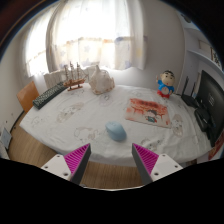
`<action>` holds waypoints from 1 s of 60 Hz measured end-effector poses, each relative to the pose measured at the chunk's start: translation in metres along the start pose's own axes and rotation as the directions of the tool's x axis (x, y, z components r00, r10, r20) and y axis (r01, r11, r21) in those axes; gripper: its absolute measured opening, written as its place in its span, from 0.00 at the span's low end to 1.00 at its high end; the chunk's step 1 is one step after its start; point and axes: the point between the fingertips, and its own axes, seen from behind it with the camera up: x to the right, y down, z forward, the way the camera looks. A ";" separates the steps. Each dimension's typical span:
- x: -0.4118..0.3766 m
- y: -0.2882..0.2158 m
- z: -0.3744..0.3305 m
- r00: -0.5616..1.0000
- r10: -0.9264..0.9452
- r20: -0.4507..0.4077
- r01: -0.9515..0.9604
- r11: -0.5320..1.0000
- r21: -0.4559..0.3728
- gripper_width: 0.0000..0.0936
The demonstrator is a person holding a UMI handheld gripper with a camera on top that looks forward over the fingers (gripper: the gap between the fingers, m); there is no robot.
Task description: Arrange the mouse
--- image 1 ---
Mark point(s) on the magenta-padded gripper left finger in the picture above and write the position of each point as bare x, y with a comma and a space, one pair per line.
77, 159

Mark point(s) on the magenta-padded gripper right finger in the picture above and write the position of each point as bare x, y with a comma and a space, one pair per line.
146, 160

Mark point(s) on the light blue computer mouse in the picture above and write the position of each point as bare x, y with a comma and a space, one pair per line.
116, 130

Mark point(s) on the red cartoon print mouse pad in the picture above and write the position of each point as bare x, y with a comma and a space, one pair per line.
146, 111

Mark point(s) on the white printed tablecloth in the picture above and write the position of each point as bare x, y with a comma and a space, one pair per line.
83, 120

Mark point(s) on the black box device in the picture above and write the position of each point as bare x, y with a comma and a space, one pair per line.
202, 118

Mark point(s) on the dark green keyboard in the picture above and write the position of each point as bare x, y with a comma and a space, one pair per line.
48, 96

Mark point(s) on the red paper packet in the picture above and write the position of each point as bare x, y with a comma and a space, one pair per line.
217, 146

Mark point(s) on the black router with antennas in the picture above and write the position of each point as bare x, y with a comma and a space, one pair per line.
190, 99

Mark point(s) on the cartoon boy figurine clock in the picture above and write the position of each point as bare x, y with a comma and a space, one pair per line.
165, 86

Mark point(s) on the wooden model sailing ship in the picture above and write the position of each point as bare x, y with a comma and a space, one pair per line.
74, 80

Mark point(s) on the white shell-shaped ceramic jug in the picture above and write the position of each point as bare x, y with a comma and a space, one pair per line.
101, 82

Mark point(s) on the orange wooden chair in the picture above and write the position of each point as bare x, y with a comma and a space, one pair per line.
27, 96

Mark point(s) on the black computer monitor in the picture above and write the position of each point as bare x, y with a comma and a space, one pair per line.
211, 96

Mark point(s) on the white star print curtain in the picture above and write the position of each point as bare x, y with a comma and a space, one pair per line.
100, 36

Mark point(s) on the white wall shelf unit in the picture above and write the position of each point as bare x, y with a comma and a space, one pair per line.
200, 56

